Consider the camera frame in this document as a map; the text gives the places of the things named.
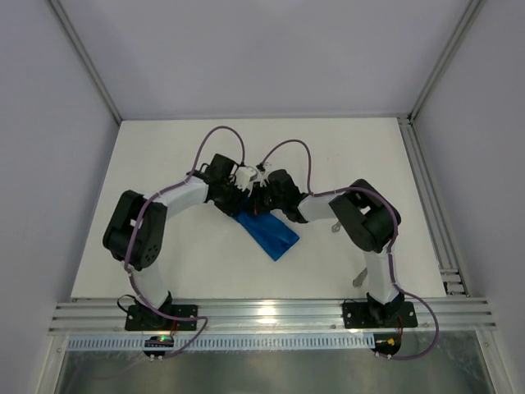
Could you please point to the aluminium front rail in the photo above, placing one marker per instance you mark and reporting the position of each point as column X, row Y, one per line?
column 99, row 316

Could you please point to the right aluminium side rail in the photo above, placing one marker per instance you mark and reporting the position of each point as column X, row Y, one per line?
column 441, row 238

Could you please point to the right controller board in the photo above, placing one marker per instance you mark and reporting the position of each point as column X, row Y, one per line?
column 386, row 346

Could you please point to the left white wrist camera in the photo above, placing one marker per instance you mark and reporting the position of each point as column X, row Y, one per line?
column 245, row 176

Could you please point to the aluminium frame post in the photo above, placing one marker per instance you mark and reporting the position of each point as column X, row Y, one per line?
column 75, row 41
column 452, row 45

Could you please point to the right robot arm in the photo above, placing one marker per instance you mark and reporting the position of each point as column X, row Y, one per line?
column 368, row 219

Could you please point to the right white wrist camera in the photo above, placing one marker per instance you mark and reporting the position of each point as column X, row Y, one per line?
column 264, row 170

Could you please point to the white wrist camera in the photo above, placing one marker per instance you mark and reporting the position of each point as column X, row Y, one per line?
column 264, row 170
column 245, row 176

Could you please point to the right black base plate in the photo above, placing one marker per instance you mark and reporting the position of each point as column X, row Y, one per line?
column 356, row 314

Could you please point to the slotted grey cable duct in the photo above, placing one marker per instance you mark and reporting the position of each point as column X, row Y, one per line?
column 225, row 342

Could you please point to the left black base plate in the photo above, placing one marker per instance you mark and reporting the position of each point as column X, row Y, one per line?
column 139, row 318

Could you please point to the blue satin napkin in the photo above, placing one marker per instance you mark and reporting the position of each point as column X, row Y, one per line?
column 269, row 232

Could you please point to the left aluminium frame post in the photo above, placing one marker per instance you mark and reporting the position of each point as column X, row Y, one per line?
column 75, row 41

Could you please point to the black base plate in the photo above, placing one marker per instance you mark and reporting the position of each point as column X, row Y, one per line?
column 139, row 318
column 356, row 314

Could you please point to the left controller board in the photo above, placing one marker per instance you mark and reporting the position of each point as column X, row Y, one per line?
column 157, row 347

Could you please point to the silver table knife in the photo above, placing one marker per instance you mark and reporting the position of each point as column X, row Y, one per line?
column 359, row 280

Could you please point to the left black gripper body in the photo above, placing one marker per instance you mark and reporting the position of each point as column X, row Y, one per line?
column 236, row 201

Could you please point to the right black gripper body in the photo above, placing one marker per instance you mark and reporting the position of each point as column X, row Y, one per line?
column 259, row 201

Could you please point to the controller board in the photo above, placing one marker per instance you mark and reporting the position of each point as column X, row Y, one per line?
column 157, row 347
column 386, row 346

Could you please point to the right aluminium frame post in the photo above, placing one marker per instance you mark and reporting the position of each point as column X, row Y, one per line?
column 452, row 45

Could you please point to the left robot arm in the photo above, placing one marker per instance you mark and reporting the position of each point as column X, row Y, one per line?
column 134, row 235

